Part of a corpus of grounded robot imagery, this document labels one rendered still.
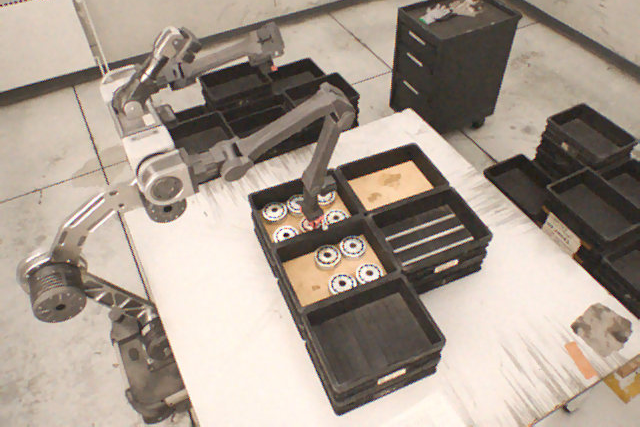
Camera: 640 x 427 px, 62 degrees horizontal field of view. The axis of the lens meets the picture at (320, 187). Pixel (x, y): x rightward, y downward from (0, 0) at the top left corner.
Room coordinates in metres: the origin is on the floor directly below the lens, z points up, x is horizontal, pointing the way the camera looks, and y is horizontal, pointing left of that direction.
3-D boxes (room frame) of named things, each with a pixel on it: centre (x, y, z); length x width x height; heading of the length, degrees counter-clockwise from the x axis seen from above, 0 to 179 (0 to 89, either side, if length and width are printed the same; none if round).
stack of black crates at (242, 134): (2.48, 0.34, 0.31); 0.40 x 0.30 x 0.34; 117
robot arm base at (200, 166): (1.12, 0.35, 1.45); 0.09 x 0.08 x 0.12; 27
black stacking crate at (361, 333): (0.88, -0.16, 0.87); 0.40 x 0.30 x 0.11; 112
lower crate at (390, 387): (0.88, -0.16, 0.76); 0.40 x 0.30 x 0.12; 112
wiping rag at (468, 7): (3.14, -0.97, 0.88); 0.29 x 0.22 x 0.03; 117
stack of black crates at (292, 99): (2.66, -0.02, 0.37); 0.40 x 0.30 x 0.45; 117
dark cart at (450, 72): (3.04, -0.88, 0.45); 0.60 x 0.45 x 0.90; 117
